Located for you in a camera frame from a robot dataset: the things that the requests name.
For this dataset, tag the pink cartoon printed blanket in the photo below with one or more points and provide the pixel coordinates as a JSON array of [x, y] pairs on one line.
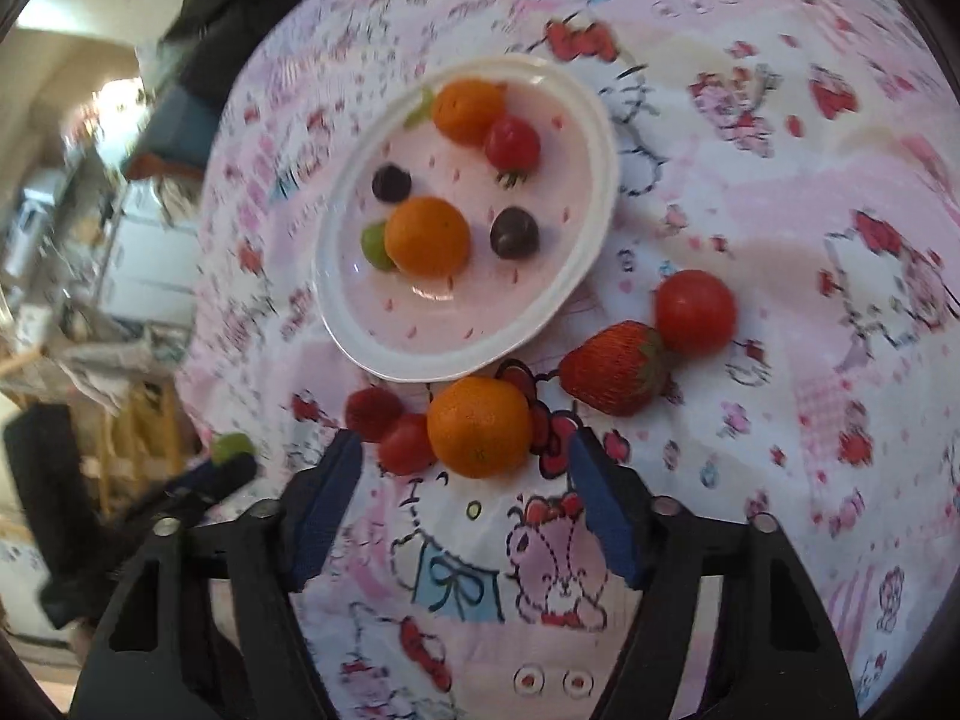
[[750, 165]]

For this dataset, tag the pink strawberry-shaped plate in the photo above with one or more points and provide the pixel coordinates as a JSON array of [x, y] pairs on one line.
[[450, 319]]

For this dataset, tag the cream cloth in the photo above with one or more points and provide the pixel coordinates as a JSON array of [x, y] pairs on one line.
[[105, 367]]

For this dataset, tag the red cherry tomato with stem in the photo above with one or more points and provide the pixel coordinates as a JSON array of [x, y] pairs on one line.
[[512, 144]]

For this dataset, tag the dark purple grape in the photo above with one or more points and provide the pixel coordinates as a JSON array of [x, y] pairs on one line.
[[391, 183], [514, 232]]

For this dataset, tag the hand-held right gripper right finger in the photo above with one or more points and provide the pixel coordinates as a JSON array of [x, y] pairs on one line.
[[604, 514]]

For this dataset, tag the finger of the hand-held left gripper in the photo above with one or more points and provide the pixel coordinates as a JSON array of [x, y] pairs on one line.
[[202, 478]]

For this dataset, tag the blue sofa armrest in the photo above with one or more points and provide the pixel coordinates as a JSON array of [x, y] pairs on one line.
[[180, 127]]

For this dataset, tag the orange tangerine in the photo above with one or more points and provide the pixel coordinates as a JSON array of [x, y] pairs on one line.
[[480, 427], [427, 235], [469, 111]]

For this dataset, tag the red strawberry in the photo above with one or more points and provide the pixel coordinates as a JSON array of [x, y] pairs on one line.
[[615, 367], [373, 412]]

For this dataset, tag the green grape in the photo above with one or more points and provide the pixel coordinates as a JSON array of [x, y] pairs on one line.
[[231, 446], [373, 245]]

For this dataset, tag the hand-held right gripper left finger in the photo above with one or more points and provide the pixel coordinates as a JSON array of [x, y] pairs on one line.
[[330, 499]]

